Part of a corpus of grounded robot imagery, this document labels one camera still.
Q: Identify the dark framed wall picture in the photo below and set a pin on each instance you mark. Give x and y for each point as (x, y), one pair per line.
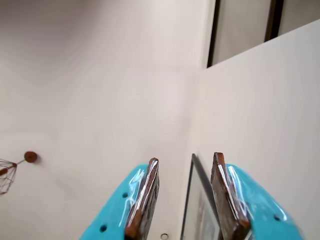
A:
(200, 212)

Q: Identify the dark brown door frame post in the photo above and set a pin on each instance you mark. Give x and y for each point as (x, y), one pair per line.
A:
(213, 32)
(273, 20)

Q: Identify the small round ceiling fixture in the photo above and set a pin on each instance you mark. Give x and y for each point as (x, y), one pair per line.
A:
(164, 235)

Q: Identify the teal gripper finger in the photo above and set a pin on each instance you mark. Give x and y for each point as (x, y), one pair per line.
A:
(117, 200)
(250, 200)

